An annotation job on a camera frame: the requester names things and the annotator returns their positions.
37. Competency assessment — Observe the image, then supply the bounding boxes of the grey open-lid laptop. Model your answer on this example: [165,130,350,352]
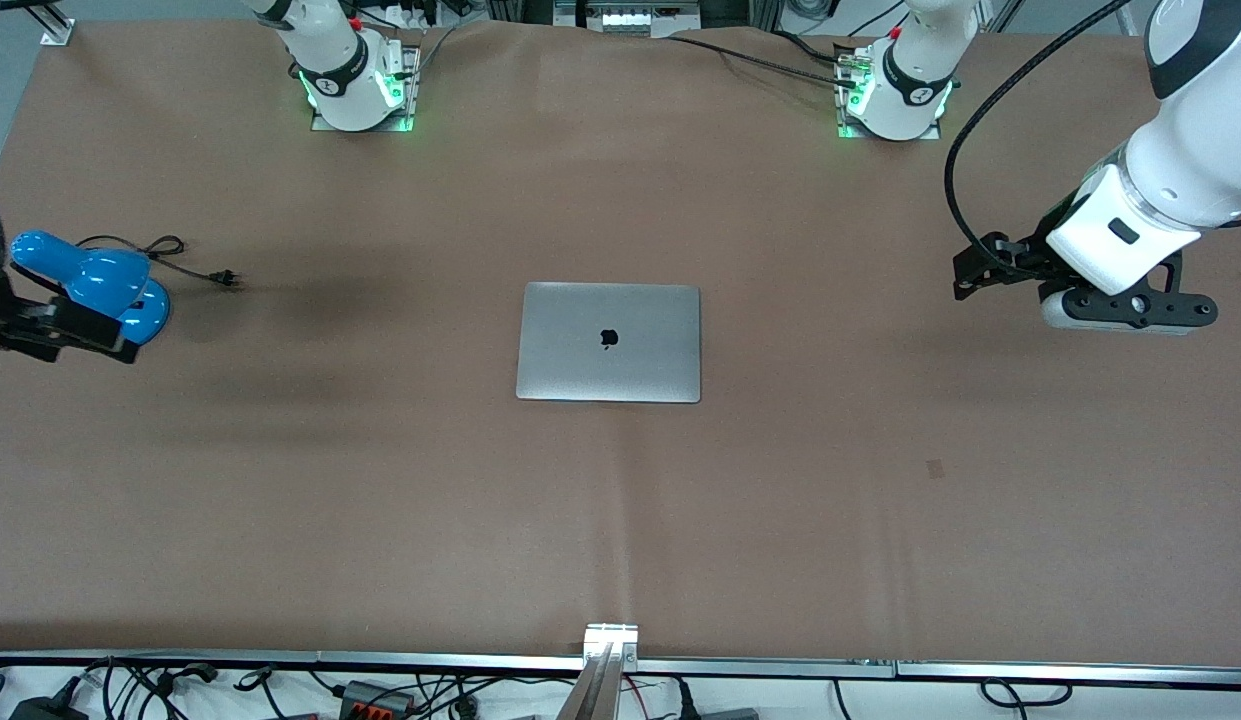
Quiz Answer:
[515,282,703,405]

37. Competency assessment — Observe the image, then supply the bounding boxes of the blue desk lamp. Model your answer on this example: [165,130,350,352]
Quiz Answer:
[10,230,171,349]

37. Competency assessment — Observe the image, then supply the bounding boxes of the brown table cover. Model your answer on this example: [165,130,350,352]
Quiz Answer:
[0,18,1241,667]

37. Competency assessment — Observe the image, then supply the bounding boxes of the black power adapter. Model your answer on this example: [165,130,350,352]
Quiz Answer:
[8,678,89,720]

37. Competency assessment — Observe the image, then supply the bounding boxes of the grey power strip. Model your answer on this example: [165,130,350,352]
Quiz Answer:
[553,0,703,39]

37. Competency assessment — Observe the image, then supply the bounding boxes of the grey orange power adapter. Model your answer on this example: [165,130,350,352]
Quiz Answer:
[338,680,417,717]

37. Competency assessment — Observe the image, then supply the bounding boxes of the black plug block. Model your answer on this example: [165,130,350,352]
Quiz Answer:
[670,680,761,720]

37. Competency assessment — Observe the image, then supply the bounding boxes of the aluminium profile beam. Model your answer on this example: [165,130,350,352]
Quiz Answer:
[555,622,641,720]

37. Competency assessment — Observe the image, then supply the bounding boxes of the black lamp cord with plug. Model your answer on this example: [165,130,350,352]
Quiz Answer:
[40,235,243,301]

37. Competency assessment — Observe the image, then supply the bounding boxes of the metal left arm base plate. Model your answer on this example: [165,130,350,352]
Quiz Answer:
[835,40,943,141]

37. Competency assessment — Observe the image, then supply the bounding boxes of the aluminium corner post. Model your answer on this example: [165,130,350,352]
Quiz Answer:
[35,0,77,47]

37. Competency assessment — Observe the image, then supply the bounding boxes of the black cable to arm base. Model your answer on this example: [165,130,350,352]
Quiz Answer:
[668,35,861,91]

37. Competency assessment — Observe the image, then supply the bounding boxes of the black cable tangle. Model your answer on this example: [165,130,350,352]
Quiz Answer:
[80,655,221,720]

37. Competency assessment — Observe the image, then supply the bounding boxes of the aluminium table edge rail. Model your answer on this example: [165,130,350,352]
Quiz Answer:
[0,650,1241,687]

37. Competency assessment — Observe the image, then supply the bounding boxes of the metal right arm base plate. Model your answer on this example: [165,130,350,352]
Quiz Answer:
[310,44,424,133]

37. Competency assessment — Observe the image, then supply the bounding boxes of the black cable loop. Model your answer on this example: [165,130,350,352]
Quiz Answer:
[980,677,1063,711]

